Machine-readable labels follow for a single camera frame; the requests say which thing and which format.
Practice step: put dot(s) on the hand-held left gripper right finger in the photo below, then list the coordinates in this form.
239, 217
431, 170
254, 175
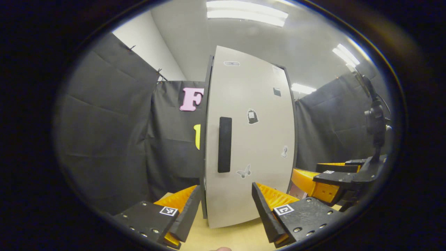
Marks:
266, 216

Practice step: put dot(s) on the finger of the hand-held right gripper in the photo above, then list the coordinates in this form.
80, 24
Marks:
336, 168
334, 177

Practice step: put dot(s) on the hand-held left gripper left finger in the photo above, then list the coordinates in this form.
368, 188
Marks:
186, 218

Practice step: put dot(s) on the dark grey cabinet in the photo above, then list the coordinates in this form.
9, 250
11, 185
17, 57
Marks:
202, 188

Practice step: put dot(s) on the grey cabinet door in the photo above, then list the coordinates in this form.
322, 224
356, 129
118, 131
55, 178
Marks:
251, 139

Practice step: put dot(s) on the ceiling light panel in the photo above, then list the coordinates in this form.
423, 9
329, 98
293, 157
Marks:
247, 12
346, 55
304, 88

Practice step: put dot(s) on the black backdrop cloth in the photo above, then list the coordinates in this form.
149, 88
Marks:
104, 139

